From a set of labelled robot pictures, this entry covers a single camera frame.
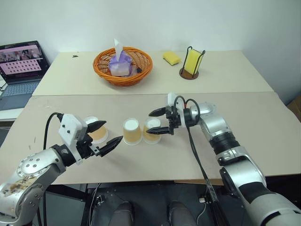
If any open laptop computer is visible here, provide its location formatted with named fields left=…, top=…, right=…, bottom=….
left=0, top=40, right=51, bottom=111

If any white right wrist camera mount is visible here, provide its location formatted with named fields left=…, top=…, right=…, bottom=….
left=167, top=92, right=187, bottom=129

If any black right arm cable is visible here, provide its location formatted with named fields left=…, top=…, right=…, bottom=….
left=174, top=95, right=223, bottom=226

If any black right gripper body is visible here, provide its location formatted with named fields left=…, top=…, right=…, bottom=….
left=165, top=105, right=181, bottom=136

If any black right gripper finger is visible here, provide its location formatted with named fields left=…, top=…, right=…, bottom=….
left=145, top=127, right=171, bottom=136
left=148, top=106, right=168, bottom=117

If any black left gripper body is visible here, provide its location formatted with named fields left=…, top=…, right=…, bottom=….
left=75, top=133, right=101, bottom=161

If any yellow sponge in wire holder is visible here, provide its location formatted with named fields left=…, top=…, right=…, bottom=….
left=183, top=48, right=203, bottom=74

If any white cable with plug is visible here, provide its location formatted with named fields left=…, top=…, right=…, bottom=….
left=194, top=197, right=208, bottom=220

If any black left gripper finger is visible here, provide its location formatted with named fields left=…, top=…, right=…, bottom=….
left=98, top=135, right=124, bottom=157
left=86, top=120, right=108, bottom=134

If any white cable under table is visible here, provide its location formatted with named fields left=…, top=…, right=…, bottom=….
left=89, top=183, right=102, bottom=226

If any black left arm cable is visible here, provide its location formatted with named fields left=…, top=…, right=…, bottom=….
left=43, top=112, right=64, bottom=150

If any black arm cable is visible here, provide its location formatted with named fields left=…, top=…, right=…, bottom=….
left=43, top=112, right=64, bottom=150
left=174, top=95, right=223, bottom=226

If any brown cardboard box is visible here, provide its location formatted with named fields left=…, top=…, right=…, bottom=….
left=286, top=93, right=301, bottom=121

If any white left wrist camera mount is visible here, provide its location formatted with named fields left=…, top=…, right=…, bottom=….
left=58, top=113, right=88, bottom=164

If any black wire holder brown base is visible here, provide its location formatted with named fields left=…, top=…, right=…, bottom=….
left=179, top=46, right=206, bottom=81

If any purple tissue pack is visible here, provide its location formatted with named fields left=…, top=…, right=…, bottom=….
left=109, top=38, right=133, bottom=77

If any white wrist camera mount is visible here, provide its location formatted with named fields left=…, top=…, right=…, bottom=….
left=58, top=113, right=88, bottom=164
left=167, top=92, right=187, bottom=129

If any brown paper cup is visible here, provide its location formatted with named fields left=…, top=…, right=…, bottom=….
left=122, top=118, right=143, bottom=145
left=84, top=115, right=109, bottom=145
left=143, top=118, right=162, bottom=145

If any dark rounded shape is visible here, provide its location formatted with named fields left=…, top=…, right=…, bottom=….
left=167, top=200, right=193, bottom=226
left=110, top=202, right=136, bottom=226

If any orange woven basket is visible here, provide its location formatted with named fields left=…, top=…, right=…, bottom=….
left=93, top=47, right=154, bottom=88

